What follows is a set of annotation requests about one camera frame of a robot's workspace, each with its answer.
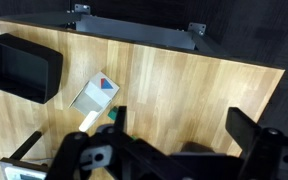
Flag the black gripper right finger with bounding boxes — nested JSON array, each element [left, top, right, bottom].
[[225, 106, 288, 180]]

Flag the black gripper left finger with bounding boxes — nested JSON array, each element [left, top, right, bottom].
[[45, 105, 192, 180]]

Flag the small green cube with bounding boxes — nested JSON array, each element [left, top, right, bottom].
[[107, 106, 120, 121]]

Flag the white carton box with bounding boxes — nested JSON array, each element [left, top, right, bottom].
[[68, 71, 121, 133]]

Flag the small black stool table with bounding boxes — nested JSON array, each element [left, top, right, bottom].
[[0, 130, 52, 173]]

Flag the black tray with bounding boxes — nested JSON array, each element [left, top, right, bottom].
[[0, 33, 64, 105]]

